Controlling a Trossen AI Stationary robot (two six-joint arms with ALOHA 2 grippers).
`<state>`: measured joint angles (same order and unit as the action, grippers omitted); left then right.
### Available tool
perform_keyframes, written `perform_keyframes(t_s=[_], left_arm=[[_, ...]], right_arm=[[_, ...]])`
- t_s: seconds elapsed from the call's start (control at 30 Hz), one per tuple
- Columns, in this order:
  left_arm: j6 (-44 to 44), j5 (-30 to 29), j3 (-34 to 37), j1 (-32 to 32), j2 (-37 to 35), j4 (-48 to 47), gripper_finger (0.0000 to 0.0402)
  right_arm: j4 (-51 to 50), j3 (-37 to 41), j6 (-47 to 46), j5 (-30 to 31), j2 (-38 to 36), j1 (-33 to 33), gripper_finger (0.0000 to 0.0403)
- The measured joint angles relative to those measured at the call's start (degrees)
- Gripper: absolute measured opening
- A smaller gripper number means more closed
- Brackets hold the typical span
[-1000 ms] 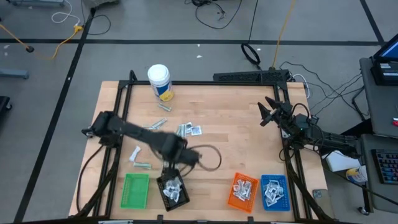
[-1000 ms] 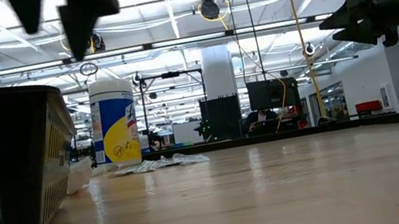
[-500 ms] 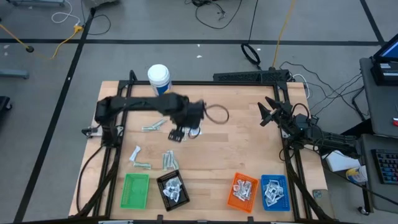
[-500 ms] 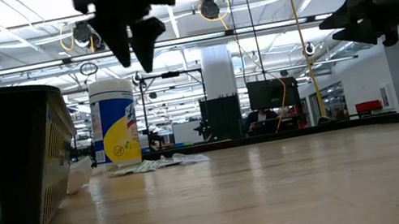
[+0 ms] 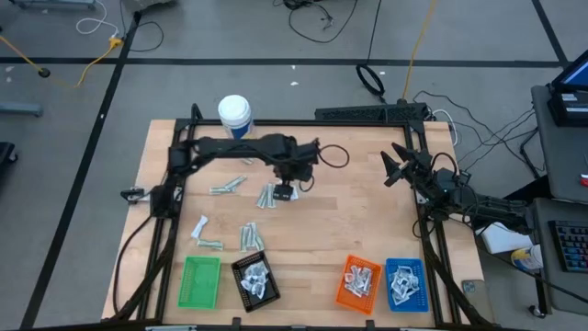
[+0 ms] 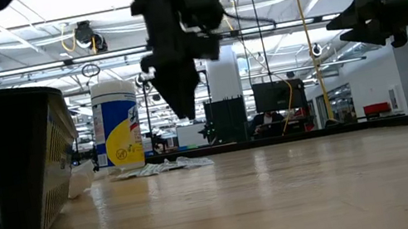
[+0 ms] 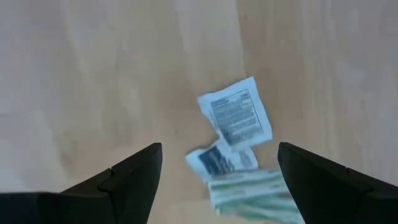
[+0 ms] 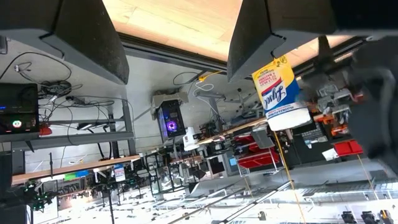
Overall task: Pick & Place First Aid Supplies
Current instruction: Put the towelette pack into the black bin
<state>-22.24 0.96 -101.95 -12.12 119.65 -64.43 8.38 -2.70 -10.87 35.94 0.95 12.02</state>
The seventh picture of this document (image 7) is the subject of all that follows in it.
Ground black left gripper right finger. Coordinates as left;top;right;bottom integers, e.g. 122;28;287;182
277;141;398;224

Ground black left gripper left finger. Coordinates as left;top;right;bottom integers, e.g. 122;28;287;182
60;142;164;224

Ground white blue alcohol pad packet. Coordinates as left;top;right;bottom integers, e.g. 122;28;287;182
197;76;274;149
185;139;259;185

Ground green white bandage strip wrapper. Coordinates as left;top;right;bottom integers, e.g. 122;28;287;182
207;169;292;205
213;195;306;224

